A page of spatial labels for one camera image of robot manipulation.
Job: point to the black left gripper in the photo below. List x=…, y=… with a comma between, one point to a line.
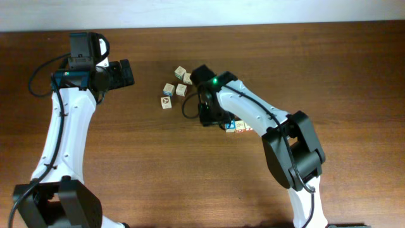
x=119, y=79

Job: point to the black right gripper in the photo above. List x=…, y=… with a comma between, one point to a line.
x=206, y=121

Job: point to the wooden block blue L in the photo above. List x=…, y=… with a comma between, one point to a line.
x=230, y=126

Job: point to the wooden block red Q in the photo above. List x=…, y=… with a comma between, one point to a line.
x=240, y=126

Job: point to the wooden block Z bird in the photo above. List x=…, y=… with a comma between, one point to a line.
x=247, y=127

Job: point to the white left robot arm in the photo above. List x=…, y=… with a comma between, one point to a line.
x=56, y=195

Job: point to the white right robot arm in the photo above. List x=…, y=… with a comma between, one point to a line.
x=293, y=152

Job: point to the wooden block animal drawing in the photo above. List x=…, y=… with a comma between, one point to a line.
x=181, y=90

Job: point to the wooden block plain top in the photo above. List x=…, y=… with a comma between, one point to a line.
x=186, y=79

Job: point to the wooden block mushroom A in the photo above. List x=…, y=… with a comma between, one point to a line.
x=166, y=102

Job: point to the wooden block blue side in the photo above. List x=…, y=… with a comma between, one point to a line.
x=169, y=89

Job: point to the wooden block green V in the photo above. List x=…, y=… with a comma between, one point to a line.
x=180, y=72

